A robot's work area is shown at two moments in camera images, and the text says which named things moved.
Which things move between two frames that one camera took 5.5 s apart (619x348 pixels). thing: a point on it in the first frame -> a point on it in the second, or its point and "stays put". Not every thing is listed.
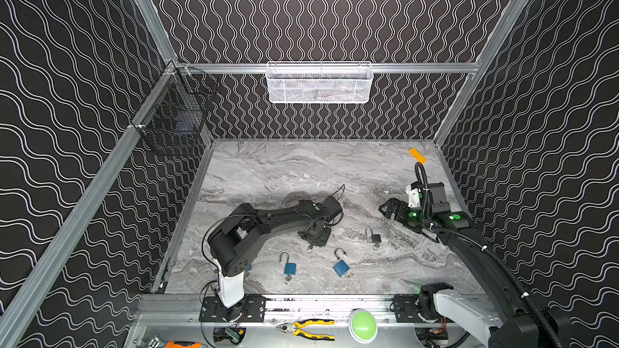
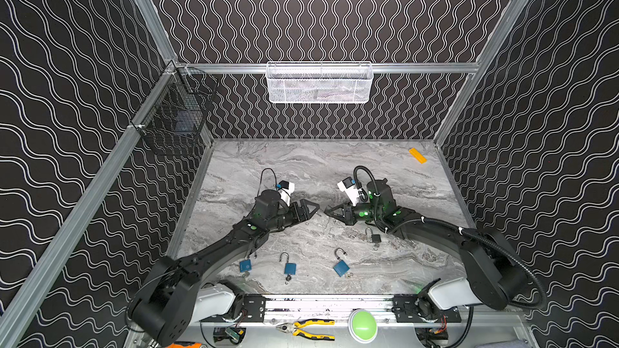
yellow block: [417, 155] stays put
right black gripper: [401, 209] -> [348, 213]
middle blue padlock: [290, 268] stays put
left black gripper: [316, 234] -> [295, 210]
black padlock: [375, 238] stays put
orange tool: [172, 345] stays put
